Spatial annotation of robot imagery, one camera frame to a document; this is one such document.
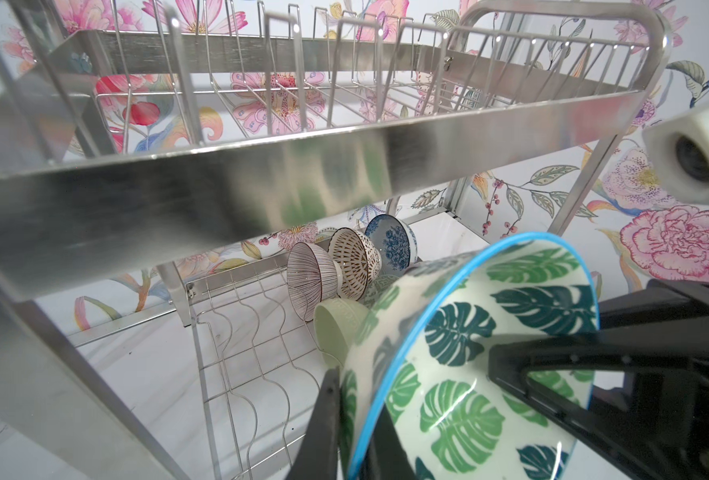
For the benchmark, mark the steel two-tier dish rack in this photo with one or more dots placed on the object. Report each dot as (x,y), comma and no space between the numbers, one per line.
(104,169)

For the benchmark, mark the purple striped bowl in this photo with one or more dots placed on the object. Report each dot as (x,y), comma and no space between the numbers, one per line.
(312,276)

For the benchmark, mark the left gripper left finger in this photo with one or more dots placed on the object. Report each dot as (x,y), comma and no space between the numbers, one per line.
(318,455)

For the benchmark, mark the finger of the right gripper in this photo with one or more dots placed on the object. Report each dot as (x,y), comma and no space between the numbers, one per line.
(660,301)
(654,426)

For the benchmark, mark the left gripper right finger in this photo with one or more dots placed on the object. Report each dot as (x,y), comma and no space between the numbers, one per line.
(385,458)

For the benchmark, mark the green geometric patterned bowl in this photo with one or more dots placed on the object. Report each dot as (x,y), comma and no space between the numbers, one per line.
(377,288)

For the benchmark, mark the blue floral ceramic bowl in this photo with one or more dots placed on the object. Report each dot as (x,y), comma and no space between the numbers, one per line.
(396,243)

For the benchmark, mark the white red-patterned bowl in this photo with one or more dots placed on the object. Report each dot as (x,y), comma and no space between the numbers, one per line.
(359,260)

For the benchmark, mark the right aluminium frame post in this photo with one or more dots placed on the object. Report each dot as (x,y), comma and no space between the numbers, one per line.
(459,205)

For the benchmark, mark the blue-rimmed leaf bowl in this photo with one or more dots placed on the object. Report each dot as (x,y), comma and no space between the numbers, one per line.
(422,357)

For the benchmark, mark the plain light green bowl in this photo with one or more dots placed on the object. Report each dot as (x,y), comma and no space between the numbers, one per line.
(336,323)

